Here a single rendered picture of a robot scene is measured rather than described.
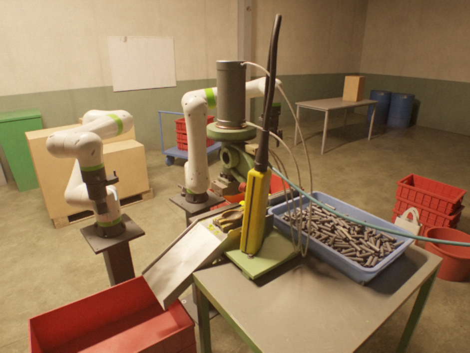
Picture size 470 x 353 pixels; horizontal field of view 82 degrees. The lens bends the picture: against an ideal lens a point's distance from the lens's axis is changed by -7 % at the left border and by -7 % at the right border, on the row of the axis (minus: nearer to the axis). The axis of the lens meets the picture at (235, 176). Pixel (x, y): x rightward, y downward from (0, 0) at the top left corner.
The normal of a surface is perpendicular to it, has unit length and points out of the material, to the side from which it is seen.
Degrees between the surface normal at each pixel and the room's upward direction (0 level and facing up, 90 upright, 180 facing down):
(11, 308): 0
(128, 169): 90
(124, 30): 90
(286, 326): 0
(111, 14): 90
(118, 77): 90
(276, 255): 0
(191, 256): 30
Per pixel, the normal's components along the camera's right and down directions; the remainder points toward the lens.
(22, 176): 0.59, 0.38
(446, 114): -0.81, 0.23
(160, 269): -0.41, -0.68
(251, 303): 0.00, -0.92
